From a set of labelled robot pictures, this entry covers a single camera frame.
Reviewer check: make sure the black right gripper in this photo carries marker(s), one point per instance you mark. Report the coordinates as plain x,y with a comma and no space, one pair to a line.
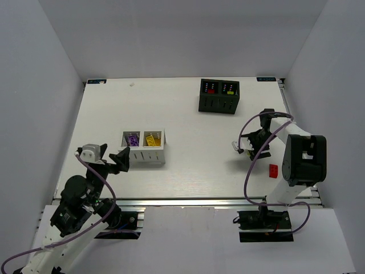
257,143

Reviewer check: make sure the white double bin container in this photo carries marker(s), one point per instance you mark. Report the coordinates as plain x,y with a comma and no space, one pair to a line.
142,147

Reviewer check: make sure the yellow long lego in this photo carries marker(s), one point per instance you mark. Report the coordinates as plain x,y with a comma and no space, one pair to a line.
152,141

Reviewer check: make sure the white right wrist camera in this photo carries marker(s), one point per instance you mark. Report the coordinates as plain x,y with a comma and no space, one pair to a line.
243,145

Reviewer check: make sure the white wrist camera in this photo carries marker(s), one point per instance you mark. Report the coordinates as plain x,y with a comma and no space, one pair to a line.
90,153
243,145

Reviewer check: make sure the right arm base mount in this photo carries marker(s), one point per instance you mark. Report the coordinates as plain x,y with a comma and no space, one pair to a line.
263,226

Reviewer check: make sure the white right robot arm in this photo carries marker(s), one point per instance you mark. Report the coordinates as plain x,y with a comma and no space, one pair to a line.
203,169

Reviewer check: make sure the black double bin container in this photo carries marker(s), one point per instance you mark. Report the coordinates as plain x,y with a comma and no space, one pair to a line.
220,101

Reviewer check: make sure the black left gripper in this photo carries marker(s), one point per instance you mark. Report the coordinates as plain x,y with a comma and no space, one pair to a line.
108,164

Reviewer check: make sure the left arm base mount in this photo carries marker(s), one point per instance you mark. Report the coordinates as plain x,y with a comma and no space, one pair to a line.
129,226

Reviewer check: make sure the purple sloped lego brick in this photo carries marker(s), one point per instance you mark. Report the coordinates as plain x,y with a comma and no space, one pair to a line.
133,140

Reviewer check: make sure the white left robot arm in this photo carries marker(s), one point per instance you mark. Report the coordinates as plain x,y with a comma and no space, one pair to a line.
87,207

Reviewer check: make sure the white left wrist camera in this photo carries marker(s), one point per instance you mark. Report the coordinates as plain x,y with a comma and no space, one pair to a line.
90,153

